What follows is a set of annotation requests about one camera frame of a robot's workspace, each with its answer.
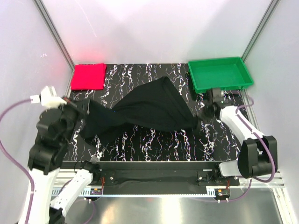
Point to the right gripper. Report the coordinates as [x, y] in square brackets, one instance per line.
[203, 116]

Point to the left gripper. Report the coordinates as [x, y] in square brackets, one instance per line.
[83, 112]

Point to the black t shirt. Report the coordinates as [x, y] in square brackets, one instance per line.
[155, 105]

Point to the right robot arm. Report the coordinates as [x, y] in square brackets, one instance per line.
[258, 157]

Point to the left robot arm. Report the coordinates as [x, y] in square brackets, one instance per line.
[54, 131]

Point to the green plastic bin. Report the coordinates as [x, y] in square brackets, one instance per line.
[229, 73]

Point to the folded red t shirt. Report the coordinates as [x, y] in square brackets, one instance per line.
[88, 77]

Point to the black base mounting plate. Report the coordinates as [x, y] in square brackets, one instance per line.
[184, 169]

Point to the shiny steel front plate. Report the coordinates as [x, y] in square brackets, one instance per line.
[258, 207]

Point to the aluminium front rail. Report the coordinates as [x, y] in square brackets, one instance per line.
[203, 178]

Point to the aluminium frame post left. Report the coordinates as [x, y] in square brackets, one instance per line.
[54, 32]

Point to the aluminium frame post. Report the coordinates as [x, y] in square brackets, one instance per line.
[54, 32]
[260, 28]

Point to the aluminium frame post right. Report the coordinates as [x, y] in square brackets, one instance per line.
[260, 28]

